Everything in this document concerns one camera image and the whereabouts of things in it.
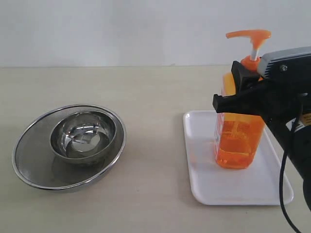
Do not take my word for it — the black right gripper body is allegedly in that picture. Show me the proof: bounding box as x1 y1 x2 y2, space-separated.
213 74 311 133

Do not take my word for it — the orange pump soap bottle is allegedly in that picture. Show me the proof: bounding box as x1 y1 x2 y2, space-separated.
214 29 271 169

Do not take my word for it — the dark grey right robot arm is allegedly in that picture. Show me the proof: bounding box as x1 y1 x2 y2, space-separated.
213 61 311 206

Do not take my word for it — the small stainless steel bowl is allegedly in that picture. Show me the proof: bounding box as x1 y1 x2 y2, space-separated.
50 110 119 166

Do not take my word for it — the large steel mesh strainer bowl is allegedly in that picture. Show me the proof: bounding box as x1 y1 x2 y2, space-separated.
12 104 127 192

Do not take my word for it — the white rectangular plastic tray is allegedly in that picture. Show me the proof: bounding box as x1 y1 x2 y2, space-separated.
183 110 280 206

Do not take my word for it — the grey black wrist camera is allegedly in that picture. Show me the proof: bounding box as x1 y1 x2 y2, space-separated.
257 46 311 79

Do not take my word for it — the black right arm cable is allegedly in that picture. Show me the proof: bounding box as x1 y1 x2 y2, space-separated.
278 93 311 233

